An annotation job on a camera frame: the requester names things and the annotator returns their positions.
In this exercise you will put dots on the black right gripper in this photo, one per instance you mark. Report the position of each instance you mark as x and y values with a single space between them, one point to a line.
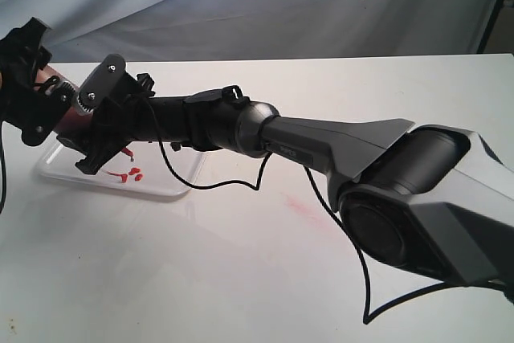
108 131

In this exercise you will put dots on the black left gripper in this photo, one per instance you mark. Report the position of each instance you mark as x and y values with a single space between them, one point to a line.
33 108

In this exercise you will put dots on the red sauce squeeze bottle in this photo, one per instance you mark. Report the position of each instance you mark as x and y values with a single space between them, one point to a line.
71 120

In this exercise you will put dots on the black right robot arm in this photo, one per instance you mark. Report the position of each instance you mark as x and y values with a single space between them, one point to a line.
432 200

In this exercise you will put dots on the red sauce blob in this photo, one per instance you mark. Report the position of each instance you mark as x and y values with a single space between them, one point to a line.
125 173

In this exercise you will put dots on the white plastic tray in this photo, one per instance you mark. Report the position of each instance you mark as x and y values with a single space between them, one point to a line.
158 184

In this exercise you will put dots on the grey backdrop cloth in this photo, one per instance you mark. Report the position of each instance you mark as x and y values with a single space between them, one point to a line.
187 30

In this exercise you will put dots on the black tripod stand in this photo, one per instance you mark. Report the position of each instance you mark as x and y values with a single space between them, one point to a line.
491 22

